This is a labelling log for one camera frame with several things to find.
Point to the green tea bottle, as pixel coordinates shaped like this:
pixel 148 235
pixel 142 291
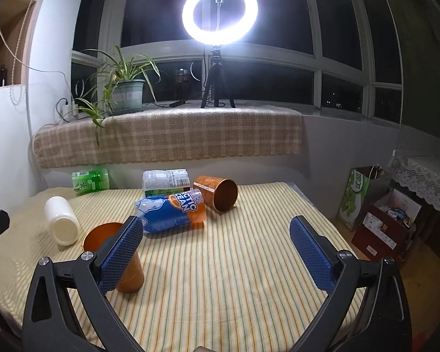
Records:
pixel 91 182

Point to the red cardboard box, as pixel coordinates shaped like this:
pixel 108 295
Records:
pixel 379 233

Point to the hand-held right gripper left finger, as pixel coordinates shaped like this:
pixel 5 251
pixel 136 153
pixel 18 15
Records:
pixel 120 255

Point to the white window frame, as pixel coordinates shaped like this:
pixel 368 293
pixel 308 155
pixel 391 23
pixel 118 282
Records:
pixel 278 57

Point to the green paper bag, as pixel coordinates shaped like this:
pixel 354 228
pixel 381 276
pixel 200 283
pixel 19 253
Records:
pixel 352 201

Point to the white plastic bottle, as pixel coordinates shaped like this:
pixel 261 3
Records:
pixel 61 220

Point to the black tripod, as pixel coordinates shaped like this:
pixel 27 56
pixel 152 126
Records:
pixel 216 77

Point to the orange cup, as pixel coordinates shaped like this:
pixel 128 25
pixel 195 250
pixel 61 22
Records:
pixel 132 279
pixel 209 187

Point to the white power strip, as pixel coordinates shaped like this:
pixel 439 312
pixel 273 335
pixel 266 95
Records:
pixel 70 110

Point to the potted spider plant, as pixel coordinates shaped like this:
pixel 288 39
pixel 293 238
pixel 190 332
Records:
pixel 129 93

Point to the wooden shelf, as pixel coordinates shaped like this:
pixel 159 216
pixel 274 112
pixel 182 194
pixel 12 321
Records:
pixel 16 22

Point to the white lace cloth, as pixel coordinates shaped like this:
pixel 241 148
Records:
pixel 425 179

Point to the blue label orange soda bottle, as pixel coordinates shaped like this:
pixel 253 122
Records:
pixel 161 215

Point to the clear bottle white green label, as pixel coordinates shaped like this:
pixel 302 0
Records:
pixel 165 182

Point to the beige checked cloth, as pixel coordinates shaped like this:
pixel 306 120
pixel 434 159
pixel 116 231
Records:
pixel 187 135

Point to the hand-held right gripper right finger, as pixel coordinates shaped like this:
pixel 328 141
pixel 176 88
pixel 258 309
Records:
pixel 311 255

